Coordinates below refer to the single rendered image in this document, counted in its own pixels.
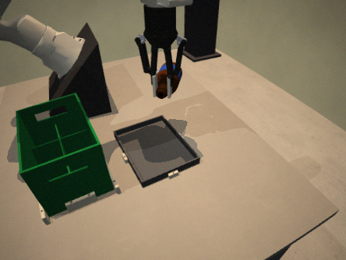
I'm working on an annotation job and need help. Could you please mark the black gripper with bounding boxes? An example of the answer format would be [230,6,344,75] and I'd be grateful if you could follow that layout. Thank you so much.
[135,4,187,99]

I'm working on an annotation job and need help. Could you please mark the brown bottle with blue label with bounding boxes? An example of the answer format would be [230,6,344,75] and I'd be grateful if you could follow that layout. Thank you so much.
[156,63,182,99]

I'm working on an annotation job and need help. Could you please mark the dark green divided crate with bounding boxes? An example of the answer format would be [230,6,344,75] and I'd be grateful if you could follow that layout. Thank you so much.
[16,93,114,217]

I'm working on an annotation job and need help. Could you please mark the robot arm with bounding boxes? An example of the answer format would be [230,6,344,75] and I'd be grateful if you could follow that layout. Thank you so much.
[0,0,193,79]

